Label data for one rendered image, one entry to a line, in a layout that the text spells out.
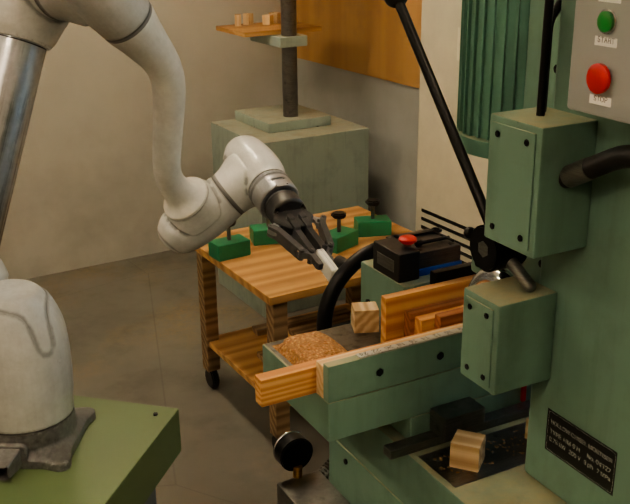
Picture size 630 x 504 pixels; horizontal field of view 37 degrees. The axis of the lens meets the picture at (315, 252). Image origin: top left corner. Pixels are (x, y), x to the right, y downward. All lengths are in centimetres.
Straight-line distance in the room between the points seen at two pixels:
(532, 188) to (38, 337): 81
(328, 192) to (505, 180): 260
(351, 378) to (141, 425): 51
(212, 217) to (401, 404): 73
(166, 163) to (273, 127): 182
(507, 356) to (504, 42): 40
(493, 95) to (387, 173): 265
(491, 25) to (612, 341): 43
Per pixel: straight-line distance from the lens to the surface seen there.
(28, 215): 420
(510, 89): 126
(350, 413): 129
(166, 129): 177
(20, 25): 167
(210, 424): 300
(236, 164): 192
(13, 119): 168
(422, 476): 133
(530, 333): 117
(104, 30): 162
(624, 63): 97
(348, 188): 370
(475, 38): 128
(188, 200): 188
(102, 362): 344
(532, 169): 104
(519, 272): 117
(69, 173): 420
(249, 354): 301
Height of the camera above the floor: 153
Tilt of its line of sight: 20 degrees down
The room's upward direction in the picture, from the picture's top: 1 degrees counter-clockwise
